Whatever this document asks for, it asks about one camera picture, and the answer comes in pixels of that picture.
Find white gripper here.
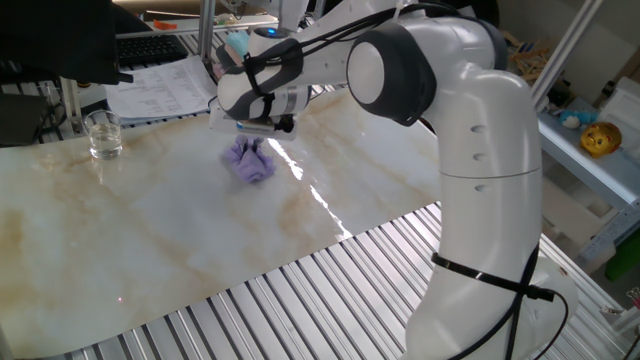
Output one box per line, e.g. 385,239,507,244
208,98,299,152

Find purple microfibre cloth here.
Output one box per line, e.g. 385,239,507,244
221,134,278,185

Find teal sponge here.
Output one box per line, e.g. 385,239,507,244
224,30,251,59

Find pink and black board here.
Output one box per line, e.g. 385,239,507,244
212,44,246,82

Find printed paper stack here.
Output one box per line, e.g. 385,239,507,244
103,54,219,127

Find black computer keyboard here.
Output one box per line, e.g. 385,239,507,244
115,33,191,69

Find clear glass of water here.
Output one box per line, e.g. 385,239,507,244
82,109,124,162

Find large black monitor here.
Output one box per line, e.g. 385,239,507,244
0,0,135,87

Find dark box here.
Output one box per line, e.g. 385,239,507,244
0,92,50,149

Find wooden sticks pile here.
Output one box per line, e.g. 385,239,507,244
501,29,551,84

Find blue plush toy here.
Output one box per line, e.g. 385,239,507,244
558,109,599,131

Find grey metal shelf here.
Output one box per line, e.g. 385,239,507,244
537,97,640,211

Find golden piggy bank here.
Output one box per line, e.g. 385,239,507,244
579,120,623,160

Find green bin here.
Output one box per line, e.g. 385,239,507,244
603,233,640,282

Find silver wrist camera blue caps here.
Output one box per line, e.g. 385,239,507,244
234,119,297,135

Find aluminium frame post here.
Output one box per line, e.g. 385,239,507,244
529,0,606,114
197,0,217,65

